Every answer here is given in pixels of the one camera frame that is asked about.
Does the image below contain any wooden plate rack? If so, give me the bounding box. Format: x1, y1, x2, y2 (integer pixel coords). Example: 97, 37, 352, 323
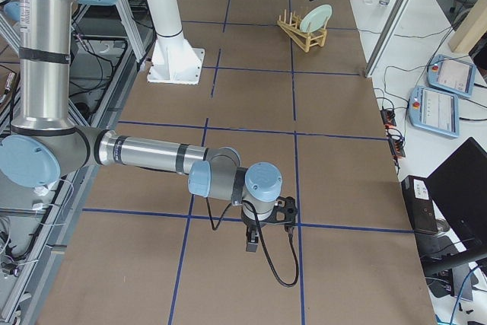
277, 9, 327, 53

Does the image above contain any wooden beam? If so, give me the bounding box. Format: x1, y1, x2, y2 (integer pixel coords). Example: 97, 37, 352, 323
448, 0, 487, 53

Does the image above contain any black computer box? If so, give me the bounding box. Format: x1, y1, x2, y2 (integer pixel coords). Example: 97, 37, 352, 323
401, 175, 438, 235

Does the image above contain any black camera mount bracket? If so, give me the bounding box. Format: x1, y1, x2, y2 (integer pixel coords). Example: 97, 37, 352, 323
263, 196, 298, 225

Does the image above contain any orange black adapter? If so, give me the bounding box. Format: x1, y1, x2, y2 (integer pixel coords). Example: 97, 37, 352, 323
380, 108, 396, 128
388, 135, 406, 158

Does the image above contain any lower blue teach pendant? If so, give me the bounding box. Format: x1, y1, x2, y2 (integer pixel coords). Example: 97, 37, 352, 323
408, 86, 460, 138

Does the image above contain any lower orange black adapter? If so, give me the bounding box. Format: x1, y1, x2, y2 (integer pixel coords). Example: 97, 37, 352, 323
388, 135, 406, 158

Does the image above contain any blue teach pendant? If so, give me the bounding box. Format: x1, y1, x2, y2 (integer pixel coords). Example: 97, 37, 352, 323
408, 86, 460, 138
427, 54, 476, 98

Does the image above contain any light green plate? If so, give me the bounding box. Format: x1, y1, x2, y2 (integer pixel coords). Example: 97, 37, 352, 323
299, 5, 333, 33

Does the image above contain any black laptop monitor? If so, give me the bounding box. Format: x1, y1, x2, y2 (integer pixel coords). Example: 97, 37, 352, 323
423, 137, 486, 276

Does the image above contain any blue network cable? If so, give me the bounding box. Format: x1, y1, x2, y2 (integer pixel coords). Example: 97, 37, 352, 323
448, 263, 480, 325

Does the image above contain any aluminium frame post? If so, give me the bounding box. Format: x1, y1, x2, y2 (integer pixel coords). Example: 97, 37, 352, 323
364, 0, 410, 78

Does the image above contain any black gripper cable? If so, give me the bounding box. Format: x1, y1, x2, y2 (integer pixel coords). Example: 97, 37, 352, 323
205, 196, 300, 287

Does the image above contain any upper blue teach pendant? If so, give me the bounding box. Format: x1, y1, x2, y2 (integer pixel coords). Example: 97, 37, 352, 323
427, 54, 476, 98

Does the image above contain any upper orange black adapter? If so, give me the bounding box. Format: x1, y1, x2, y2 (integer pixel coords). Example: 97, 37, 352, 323
380, 108, 396, 128

